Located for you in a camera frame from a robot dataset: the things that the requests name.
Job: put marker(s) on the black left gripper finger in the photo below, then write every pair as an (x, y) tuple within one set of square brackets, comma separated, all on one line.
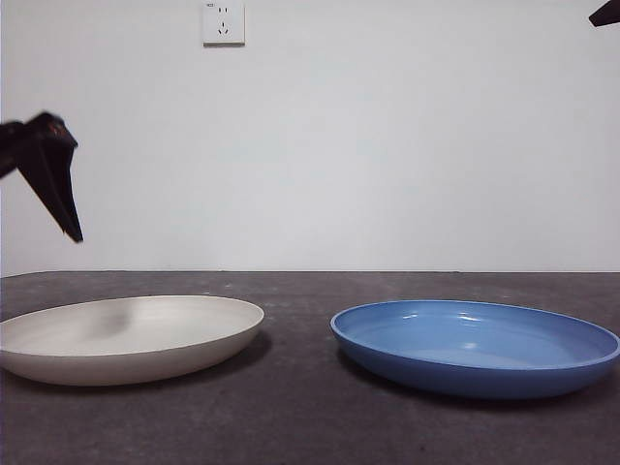
[(55, 179)]

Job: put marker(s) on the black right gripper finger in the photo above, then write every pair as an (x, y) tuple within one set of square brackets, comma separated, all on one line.
[(609, 14)]

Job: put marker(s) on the white round plate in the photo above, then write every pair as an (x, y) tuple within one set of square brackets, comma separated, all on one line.
[(145, 339)]

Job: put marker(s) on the blue round plate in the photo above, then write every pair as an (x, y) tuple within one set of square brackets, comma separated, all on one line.
[(460, 373)]

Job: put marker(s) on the white wall socket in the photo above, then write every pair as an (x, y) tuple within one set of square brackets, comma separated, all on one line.
[(224, 24)]

